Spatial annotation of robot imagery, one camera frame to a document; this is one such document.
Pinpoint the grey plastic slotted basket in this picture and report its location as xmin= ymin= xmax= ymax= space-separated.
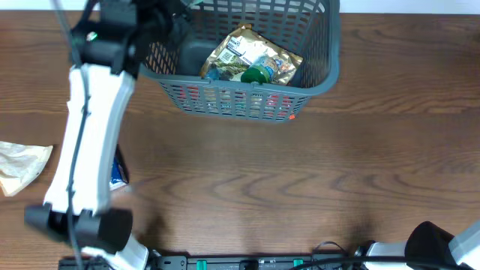
xmin=141 ymin=0 xmax=341 ymax=122

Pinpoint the gold foil food pouch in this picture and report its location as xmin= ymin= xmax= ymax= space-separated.
xmin=199 ymin=24 xmax=303 ymax=86

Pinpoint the orange spaghetti packet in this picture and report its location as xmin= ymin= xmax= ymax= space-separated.
xmin=169 ymin=86 xmax=305 ymax=122

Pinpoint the green lid jar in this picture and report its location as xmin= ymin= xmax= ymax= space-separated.
xmin=241 ymin=55 xmax=278 ymax=84

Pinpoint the Kleenex tissue multipack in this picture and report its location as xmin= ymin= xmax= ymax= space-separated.
xmin=109 ymin=145 xmax=129 ymax=191

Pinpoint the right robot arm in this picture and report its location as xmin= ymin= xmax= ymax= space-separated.
xmin=355 ymin=221 xmax=479 ymax=269

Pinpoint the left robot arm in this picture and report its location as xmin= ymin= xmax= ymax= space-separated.
xmin=24 ymin=0 xmax=191 ymax=269

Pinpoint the crumpled beige paper bag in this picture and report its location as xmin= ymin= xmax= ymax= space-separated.
xmin=1 ymin=141 xmax=53 ymax=197

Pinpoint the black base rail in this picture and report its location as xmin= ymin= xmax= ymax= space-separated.
xmin=57 ymin=246 xmax=361 ymax=270

